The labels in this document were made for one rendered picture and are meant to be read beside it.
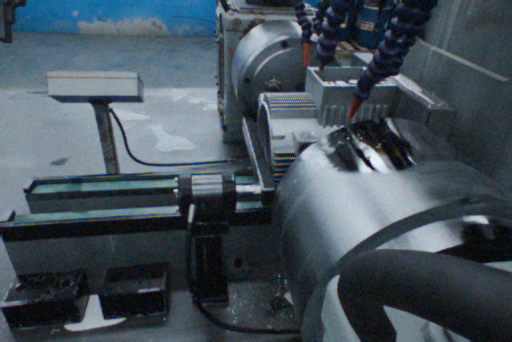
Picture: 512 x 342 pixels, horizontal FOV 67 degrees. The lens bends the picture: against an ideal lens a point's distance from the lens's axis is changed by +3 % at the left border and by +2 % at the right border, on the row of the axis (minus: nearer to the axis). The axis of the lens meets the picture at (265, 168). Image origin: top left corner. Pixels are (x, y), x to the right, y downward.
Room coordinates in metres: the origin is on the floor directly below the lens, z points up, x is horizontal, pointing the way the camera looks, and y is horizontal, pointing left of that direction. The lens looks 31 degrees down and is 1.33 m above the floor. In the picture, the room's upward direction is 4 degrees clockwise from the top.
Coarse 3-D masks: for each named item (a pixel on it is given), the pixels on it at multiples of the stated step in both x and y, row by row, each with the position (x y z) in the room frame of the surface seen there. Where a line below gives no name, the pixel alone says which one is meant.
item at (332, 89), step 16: (320, 80) 0.59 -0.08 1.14; (336, 80) 0.67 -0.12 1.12; (352, 80) 0.63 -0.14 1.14; (384, 80) 0.62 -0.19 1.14; (320, 96) 0.57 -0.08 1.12; (336, 96) 0.57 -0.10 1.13; (352, 96) 0.57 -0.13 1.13; (384, 96) 0.58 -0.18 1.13; (320, 112) 0.57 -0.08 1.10; (336, 112) 0.57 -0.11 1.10; (368, 112) 0.58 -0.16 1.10; (384, 112) 0.58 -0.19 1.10
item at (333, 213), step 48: (336, 144) 0.37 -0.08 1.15; (384, 144) 0.34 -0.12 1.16; (432, 144) 0.35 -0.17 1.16; (288, 192) 0.35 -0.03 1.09; (336, 192) 0.30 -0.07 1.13; (384, 192) 0.27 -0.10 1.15; (432, 192) 0.26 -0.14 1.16; (480, 192) 0.26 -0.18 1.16; (288, 240) 0.30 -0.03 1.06; (336, 240) 0.25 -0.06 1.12; (384, 240) 0.23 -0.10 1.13; (432, 240) 0.22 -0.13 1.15; (480, 240) 0.22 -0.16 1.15
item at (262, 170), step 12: (252, 120) 0.68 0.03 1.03; (252, 132) 0.62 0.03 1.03; (252, 144) 0.58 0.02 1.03; (252, 156) 0.54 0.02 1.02; (264, 156) 0.54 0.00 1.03; (252, 168) 0.54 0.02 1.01; (264, 168) 0.50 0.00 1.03; (264, 180) 0.46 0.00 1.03; (264, 192) 0.44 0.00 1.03; (264, 204) 0.44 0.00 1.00
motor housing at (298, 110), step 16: (272, 96) 0.61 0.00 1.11; (288, 96) 0.61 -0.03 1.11; (304, 96) 0.61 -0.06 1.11; (272, 112) 0.56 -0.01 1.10; (288, 112) 0.57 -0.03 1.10; (304, 112) 0.57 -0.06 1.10; (288, 128) 0.55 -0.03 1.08; (304, 128) 0.56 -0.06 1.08; (320, 128) 0.56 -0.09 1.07; (336, 128) 0.57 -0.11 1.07; (272, 144) 0.53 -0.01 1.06; (288, 144) 0.54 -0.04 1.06; (272, 160) 0.52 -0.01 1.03; (288, 160) 0.52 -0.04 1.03; (272, 176) 0.51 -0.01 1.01
